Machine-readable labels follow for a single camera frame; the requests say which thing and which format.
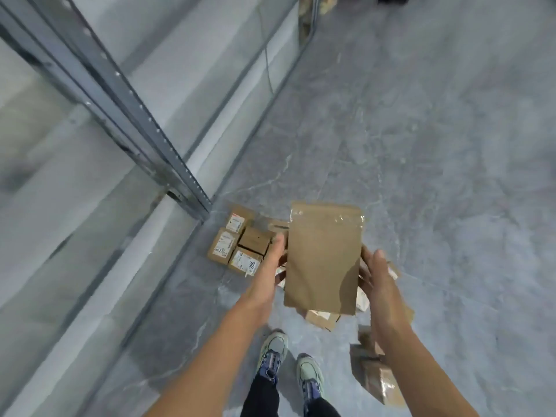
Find person's right hand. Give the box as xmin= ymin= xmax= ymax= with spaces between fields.
xmin=359 ymin=246 xmax=414 ymax=349

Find person's left hand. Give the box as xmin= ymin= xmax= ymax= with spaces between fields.
xmin=242 ymin=233 xmax=289 ymax=318

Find brown paper package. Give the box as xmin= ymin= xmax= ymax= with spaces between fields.
xmin=284 ymin=201 xmax=366 ymax=317

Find person's right forearm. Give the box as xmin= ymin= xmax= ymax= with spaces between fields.
xmin=377 ymin=322 xmax=479 ymax=417

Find person's left forearm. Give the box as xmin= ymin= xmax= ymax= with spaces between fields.
xmin=145 ymin=295 xmax=271 ymax=417

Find pile of small cardboard boxes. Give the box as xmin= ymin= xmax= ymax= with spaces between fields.
xmin=207 ymin=203 xmax=414 ymax=407

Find person's left green blue shoe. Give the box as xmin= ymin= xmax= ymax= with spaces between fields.
xmin=258 ymin=329 xmax=289 ymax=383

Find person's green blue shoe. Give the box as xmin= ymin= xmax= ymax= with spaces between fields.
xmin=258 ymin=329 xmax=289 ymax=383
xmin=296 ymin=353 xmax=325 ymax=403

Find person's right green blue shoe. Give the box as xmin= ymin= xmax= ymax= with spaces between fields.
xmin=296 ymin=353 xmax=325 ymax=403

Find person's black trousers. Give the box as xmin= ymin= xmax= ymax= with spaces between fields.
xmin=243 ymin=372 xmax=342 ymax=417

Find gray metal shelving rack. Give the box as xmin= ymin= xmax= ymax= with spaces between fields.
xmin=0 ymin=0 xmax=316 ymax=417

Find brown goods in background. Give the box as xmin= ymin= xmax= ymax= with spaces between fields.
xmin=299 ymin=0 xmax=338 ymax=45

